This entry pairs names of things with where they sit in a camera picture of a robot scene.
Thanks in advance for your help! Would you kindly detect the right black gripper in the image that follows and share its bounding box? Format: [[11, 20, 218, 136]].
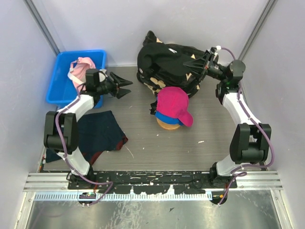
[[182, 52, 227, 83]]

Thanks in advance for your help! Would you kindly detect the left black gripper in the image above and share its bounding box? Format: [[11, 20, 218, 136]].
[[97, 72, 133, 99]]

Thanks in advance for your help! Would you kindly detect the black cap white logo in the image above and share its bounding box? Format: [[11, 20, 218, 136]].
[[137, 42, 192, 83]]

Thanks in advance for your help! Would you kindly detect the magenta cap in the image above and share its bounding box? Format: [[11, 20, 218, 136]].
[[150, 87, 193, 127]]

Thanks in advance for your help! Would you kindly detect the navy blue cloth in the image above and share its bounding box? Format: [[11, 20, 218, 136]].
[[45, 110, 129, 166]]

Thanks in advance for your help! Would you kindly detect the blue plastic bin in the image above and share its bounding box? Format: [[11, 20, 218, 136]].
[[46, 50, 107, 108]]

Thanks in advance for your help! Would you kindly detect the wooden hat stand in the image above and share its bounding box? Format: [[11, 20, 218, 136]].
[[156, 118, 181, 131]]

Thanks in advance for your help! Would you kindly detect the blue cap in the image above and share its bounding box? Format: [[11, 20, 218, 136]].
[[155, 112, 183, 126]]

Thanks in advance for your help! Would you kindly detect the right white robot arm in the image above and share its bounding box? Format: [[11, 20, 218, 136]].
[[184, 46, 274, 188]]

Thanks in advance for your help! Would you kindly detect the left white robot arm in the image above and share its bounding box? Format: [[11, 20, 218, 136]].
[[43, 69, 132, 189]]

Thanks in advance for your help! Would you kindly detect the black patterned plush blanket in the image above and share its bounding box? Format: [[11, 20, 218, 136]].
[[136, 30, 208, 100]]

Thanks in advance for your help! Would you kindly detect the pink cap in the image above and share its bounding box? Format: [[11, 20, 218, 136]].
[[67, 57, 96, 90]]

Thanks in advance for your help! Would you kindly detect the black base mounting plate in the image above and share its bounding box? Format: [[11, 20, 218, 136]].
[[66, 170, 231, 195]]

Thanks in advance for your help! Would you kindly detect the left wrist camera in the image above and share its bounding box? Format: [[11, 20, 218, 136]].
[[98, 69, 108, 83]]

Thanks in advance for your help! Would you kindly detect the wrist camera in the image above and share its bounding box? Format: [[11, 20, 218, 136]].
[[206, 45, 222, 62], [98, 69, 108, 83]]

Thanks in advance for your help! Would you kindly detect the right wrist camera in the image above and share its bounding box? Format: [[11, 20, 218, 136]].
[[206, 45, 222, 62]]

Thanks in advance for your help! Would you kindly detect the right aluminium frame post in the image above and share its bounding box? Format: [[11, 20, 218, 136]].
[[238, 0, 278, 61]]

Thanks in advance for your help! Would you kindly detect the aluminium frame post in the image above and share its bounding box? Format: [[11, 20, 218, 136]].
[[238, 0, 278, 61], [24, 0, 60, 55]]

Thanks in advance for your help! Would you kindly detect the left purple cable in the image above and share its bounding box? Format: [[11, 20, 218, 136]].
[[55, 83, 114, 207]]

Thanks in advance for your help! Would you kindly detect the left aluminium frame post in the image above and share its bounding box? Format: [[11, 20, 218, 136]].
[[24, 0, 60, 55]]

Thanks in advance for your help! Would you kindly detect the slotted cable duct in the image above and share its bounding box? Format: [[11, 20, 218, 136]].
[[33, 191, 213, 201]]

